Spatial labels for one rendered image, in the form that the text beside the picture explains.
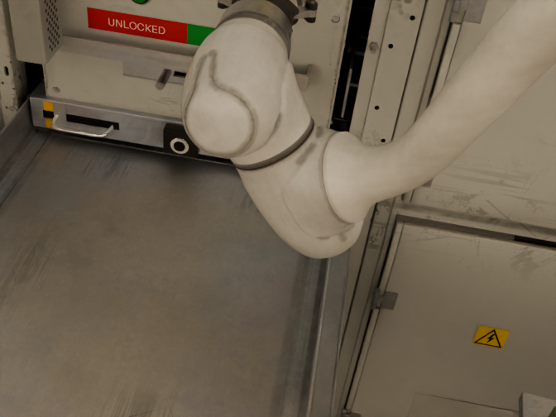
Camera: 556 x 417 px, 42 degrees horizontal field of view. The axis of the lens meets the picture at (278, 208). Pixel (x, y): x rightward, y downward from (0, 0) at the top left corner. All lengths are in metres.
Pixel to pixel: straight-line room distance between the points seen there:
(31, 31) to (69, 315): 0.41
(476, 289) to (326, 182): 0.71
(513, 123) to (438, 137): 0.50
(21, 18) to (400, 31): 0.55
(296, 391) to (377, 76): 0.50
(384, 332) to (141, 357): 0.66
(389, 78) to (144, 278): 0.48
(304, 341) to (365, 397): 0.69
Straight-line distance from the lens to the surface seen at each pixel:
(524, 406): 1.17
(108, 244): 1.14
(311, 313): 1.05
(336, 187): 0.77
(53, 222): 1.18
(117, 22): 1.21
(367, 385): 1.65
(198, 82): 0.71
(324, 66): 1.17
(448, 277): 1.40
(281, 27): 0.83
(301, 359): 1.00
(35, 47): 1.15
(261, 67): 0.73
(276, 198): 0.79
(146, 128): 1.28
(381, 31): 1.14
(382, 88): 1.18
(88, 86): 1.29
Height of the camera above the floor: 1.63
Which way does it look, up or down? 40 degrees down
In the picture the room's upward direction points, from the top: 8 degrees clockwise
